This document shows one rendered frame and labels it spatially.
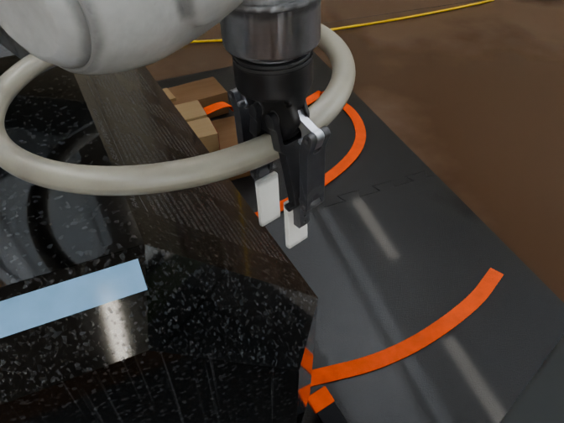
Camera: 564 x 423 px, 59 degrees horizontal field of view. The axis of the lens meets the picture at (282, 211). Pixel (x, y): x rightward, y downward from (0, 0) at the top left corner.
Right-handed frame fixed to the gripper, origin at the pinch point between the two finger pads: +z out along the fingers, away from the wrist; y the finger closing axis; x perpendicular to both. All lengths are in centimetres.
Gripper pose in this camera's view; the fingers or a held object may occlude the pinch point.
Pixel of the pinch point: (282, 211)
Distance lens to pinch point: 59.1
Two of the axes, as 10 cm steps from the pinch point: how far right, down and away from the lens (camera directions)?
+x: -7.7, 4.5, -4.5
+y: -6.4, -4.9, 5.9
